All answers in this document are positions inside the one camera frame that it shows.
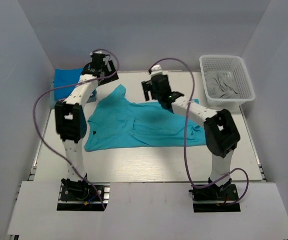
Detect teal t shirt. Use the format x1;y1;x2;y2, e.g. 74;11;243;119
84;85;206;152

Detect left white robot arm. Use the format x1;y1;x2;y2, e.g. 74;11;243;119
54;50;118;200

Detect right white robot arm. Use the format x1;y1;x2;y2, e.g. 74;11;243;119
141;70;241;200

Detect folded light blue t shirt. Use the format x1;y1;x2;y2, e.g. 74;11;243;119
49;82;57;109

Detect grey t shirt in basket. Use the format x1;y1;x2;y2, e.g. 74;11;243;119
205;71;240;99

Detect white plastic basket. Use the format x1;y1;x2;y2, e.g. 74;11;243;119
199;54;256;106

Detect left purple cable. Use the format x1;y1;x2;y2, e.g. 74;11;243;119
32;48;120;210

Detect purple cable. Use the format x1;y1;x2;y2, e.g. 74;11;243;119
148;58;249;207
32;48;120;210

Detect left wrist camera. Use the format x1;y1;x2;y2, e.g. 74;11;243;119
89;50;103;56

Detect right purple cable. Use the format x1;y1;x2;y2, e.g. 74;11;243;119
148;58;249;207

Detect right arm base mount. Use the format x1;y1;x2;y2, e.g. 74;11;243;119
189;184;241;213

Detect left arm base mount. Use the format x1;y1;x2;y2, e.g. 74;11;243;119
56;179;110;212

